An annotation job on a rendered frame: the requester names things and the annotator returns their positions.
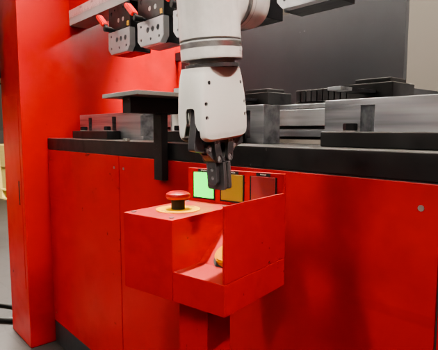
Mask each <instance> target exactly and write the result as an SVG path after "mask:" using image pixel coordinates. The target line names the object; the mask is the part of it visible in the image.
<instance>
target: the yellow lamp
mask: <svg viewBox="0 0 438 350"><path fill-rule="evenodd" d="M231 177H232V187H231V188H229V189H226V190H221V199H222V200H228V201H238V202H243V176H242V175H233V174H231Z"/></svg>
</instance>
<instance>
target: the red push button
mask: <svg viewBox="0 0 438 350"><path fill-rule="evenodd" d="M166 198H167V199H169V200H171V209H173V210H183V209H185V199H189V198H190V193H189V192H187V191H183V190H173V191H169V192H168V193H166Z"/></svg>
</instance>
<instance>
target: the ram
mask: <svg viewBox="0 0 438 350"><path fill-rule="evenodd" d="M87 1H89V0H69V10H71V9H73V8H75V7H77V6H80V5H81V4H83V3H85V2H87ZM125 1H128V0H108V1H105V2H103V3H101V4H99V5H97V6H95V7H93V8H91V9H89V10H86V11H84V12H82V13H80V14H78V15H76V16H73V17H71V18H70V26H74V27H79V28H91V27H93V26H96V25H98V24H99V22H98V20H97V18H96V16H97V15H101V16H103V17H104V19H105V20H106V21H108V20H109V15H108V9H109V8H112V7H114V6H116V5H119V4H121V3H124V2H125Z"/></svg>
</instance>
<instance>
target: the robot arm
mask: <svg viewBox="0 0 438 350"><path fill-rule="evenodd" d="M269 8H270V0H177V16H178V27H179V43H180V54H181V62H182V63H189V65H187V66H185V69H182V70H181V75H180V80H179V134H180V138H181V139H182V140H183V141H185V142H188V150H189V151H190V152H195V153H199V154H200V155H201V156H202V159H203V161H204V162H206V171H207V182H208V188H209V189H213V190H226V189H229V188H231V187H232V177H231V165H230V161H229V160H232V158H233V150H234V148H235V147H236V146H237V145H239V144H240V143H242V142H243V136H242V135H243V134H244V133H245V132H246V127H247V115H246V105H245V94H244V89H243V81H242V76H241V71H240V67H239V62H235V60H239V59H241V58H242V46H241V30H249V29H253V28H256V27H258V26H259V25H260V24H262V23H263V21H264V20H265V19H266V17H267V15H268V11H269ZM211 146H212V147H211Z"/></svg>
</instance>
